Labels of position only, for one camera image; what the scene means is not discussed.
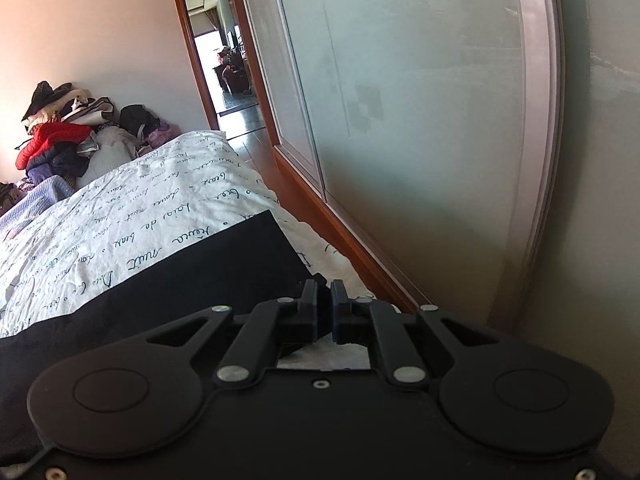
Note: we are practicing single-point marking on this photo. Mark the black pants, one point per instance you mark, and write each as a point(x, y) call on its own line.
point(150, 280)

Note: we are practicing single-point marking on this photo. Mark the frosted sliding-door wardrobe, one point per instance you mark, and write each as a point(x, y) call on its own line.
point(425, 110)

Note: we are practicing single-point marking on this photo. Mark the white script-printed quilt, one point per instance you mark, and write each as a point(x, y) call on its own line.
point(130, 200)

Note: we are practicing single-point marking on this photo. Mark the dark patterned cloth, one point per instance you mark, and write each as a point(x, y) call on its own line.
point(10, 194)

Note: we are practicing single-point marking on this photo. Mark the grey fabric bundle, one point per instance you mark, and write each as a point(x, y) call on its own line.
point(107, 152)

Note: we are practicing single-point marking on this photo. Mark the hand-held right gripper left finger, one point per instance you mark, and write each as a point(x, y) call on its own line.
point(311, 310)

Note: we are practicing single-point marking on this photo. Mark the navy puffer jacket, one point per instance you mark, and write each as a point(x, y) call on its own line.
point(57, 162)

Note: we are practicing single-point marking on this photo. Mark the blue knitted blanket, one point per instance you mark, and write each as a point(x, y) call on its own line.
point(35, 200)

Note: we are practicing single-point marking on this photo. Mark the black bag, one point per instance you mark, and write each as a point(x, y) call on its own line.
point(137, 117)

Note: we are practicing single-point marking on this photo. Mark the wooden door frame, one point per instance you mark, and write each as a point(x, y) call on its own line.
point(200, 75)

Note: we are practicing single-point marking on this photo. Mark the purple cloth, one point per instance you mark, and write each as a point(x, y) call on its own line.
point(162, 134)

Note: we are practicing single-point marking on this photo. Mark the red puffer jacket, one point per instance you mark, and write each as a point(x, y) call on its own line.
point(47, 142)

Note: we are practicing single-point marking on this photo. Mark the pile of mixed clothes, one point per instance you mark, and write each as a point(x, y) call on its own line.
point(65, 102)

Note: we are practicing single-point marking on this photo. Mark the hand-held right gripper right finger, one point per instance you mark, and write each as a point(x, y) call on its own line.
point(339, 310)

